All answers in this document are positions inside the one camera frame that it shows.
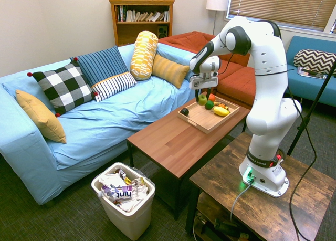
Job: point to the blue striped pillow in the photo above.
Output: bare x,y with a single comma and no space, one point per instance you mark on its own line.
102,62

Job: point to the wooden tray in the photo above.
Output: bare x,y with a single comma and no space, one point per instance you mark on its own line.
204,120

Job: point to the white navy striped pillow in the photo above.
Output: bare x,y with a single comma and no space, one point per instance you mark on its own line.
113,84

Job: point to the yellow white patterned bolster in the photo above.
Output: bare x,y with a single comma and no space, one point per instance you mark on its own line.
143,54

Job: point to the yellow mango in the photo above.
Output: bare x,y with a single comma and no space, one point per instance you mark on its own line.
221,111

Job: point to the red orange grapefruit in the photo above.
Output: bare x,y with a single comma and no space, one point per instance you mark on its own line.
212,96

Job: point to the brown window blinds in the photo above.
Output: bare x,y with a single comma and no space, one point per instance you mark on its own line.
275,4

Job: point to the row of books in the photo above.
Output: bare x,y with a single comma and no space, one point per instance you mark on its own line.
147,16

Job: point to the black white chevron pillow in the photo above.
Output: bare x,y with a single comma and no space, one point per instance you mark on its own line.
315,60

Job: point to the small black fruit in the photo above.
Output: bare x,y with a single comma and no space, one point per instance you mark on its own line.
184,111

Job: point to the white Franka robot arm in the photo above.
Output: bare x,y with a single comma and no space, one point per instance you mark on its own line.
270,67

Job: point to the wooden bookshelf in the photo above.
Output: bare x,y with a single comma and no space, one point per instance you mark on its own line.
141,32

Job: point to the black white checkered pillow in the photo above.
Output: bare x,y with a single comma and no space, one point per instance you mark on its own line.
63,86

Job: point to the orange sofa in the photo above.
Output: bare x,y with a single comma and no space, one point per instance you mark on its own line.
236,81

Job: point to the teal couch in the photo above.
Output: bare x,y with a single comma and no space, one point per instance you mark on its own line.
302,86

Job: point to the white purple printed wrapper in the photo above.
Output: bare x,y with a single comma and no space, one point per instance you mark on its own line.
120,193

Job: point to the rustic dark wood table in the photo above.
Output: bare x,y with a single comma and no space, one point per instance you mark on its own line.
262,212

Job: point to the light blue sofa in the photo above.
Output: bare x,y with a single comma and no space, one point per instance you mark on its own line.
105,125

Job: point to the white trash bin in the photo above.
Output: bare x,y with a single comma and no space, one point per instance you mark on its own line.
131,220

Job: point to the magazine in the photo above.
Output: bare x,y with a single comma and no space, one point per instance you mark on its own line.
309,73

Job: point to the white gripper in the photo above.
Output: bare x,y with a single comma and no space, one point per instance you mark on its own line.
203,82

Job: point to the plain mustard pillow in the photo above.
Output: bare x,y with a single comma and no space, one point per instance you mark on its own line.
39,115

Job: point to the black tripod stand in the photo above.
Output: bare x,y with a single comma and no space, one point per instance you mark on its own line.
315,102

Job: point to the reddish wooden coffee table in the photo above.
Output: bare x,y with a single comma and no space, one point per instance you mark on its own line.
170,146

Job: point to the striped mustard pillow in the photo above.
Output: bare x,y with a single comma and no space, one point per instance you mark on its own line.
169,70

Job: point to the white floor lamp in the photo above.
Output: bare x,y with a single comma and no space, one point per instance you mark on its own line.
218,0

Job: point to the green apple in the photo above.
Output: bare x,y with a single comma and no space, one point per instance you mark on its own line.
202,100

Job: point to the small orange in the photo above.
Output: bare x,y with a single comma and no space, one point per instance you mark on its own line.
222,105

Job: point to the green lime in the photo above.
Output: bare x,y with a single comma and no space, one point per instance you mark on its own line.
209,104

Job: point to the overripe spotted banana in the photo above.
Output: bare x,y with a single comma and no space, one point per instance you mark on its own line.
218,103

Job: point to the small black speaker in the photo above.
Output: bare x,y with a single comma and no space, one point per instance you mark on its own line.
162,32

